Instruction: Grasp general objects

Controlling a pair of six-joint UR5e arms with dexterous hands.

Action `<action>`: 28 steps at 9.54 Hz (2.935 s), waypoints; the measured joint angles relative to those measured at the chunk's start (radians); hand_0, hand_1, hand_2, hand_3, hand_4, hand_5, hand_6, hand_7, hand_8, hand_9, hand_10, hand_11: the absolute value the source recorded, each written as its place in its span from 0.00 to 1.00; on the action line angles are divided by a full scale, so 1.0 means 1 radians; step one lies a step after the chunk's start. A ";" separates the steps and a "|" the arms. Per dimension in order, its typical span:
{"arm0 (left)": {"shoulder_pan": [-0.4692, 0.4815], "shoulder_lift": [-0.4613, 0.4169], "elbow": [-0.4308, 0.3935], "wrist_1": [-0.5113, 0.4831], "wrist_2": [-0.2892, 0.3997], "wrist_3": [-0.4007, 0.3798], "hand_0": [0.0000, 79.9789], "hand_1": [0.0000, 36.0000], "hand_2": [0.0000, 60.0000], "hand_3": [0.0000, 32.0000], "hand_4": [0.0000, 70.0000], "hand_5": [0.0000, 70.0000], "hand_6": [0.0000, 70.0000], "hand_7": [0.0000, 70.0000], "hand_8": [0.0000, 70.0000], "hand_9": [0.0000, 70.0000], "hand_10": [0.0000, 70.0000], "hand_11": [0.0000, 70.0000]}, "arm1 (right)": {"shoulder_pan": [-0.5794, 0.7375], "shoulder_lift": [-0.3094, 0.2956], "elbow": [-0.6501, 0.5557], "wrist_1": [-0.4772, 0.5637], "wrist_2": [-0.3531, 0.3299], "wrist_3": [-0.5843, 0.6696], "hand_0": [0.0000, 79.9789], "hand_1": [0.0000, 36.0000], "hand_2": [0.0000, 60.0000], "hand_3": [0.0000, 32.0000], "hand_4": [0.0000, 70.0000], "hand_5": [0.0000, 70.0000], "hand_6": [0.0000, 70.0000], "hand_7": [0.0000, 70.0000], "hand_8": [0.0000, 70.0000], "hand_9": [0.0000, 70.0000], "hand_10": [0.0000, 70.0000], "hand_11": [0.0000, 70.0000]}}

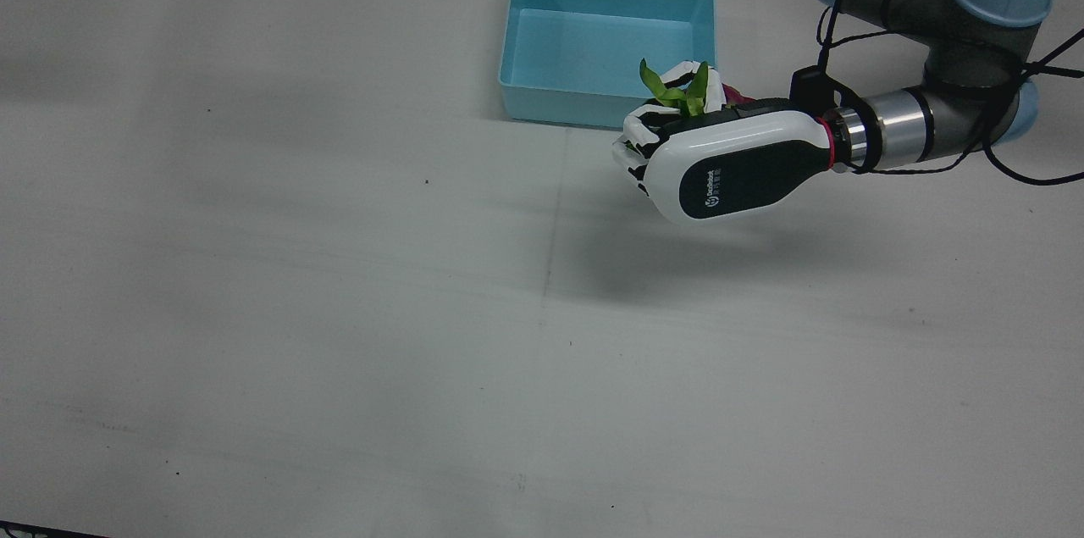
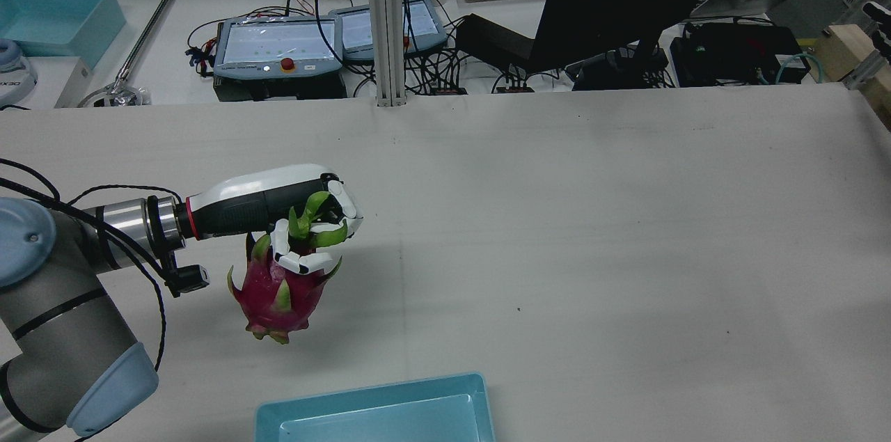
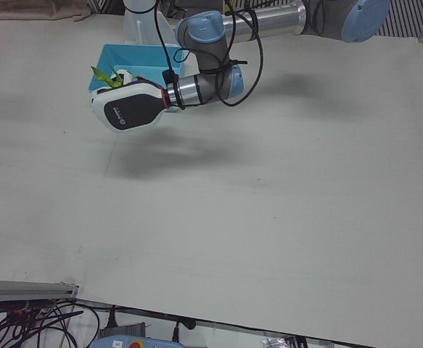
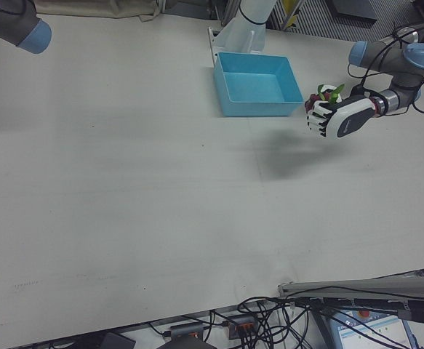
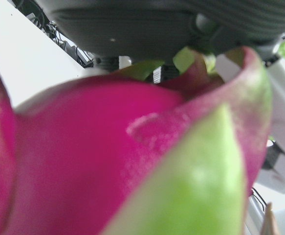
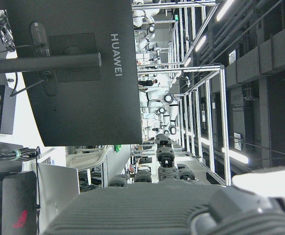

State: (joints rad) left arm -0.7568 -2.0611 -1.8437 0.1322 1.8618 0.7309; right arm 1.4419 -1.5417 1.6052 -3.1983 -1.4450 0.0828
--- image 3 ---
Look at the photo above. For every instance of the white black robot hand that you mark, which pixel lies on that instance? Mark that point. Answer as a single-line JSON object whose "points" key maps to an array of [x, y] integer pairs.
{"points": [[131, 108]]}

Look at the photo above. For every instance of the pink green dragon fruit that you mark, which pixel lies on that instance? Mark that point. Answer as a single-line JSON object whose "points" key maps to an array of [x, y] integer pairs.
{"points": [[102, 76]]}

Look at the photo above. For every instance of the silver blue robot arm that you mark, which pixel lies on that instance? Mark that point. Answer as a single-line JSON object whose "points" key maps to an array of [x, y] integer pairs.
{"points": [[204, 29]]}

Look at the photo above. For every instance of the light blue plastic bin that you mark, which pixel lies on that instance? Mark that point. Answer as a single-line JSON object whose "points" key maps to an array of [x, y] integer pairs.
{"points": [[149, 58]]}

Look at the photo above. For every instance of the brown cloth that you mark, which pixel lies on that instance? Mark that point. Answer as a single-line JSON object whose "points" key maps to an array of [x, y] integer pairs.
{"points": [[33, 9]]}

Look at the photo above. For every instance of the black power plug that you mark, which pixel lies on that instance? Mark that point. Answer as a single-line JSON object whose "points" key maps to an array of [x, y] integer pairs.
{"points": [[176, 328], [111, 319]]}

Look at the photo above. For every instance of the blue teach pendant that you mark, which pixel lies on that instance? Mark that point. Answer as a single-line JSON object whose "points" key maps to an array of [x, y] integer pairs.
{"points": [[124, 342]]}

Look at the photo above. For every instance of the silver foil packet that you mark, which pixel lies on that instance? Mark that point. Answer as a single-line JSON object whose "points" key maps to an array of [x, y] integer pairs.
{"points": [[278, 342]]}

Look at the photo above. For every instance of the aluminium profile rail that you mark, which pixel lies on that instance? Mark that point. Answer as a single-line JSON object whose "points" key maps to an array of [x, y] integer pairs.
{"points": [[22, 290]]}

